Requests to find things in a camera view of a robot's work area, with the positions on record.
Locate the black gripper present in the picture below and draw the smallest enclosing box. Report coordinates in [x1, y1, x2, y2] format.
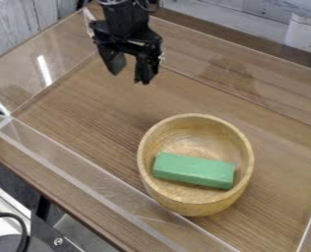
[90, 21, 164, 85]

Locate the brown wooden bowl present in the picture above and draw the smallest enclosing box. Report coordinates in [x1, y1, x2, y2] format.
[137, 113, 255, 217]

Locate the green rectangular block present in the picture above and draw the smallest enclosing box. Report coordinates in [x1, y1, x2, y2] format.
[153, 152, 236, 190]

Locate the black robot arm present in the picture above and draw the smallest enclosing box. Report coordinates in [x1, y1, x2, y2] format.
[89, 0, 164, 85]

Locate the white container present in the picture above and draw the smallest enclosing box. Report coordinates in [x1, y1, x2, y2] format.
[284, 13, 311, 52]

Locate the black table leg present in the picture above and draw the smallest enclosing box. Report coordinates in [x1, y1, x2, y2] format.
[37, 196, 50, 221]

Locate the clear acrylic enclosure wall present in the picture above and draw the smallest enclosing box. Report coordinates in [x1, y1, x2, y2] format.
[0, 10, 311, 252]

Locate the metal bracket with screw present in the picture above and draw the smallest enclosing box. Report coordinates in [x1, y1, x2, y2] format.
[29, 215, 85, 252]

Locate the black cable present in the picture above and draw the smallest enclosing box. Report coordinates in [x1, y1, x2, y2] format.
[0, 212, 33, 252]

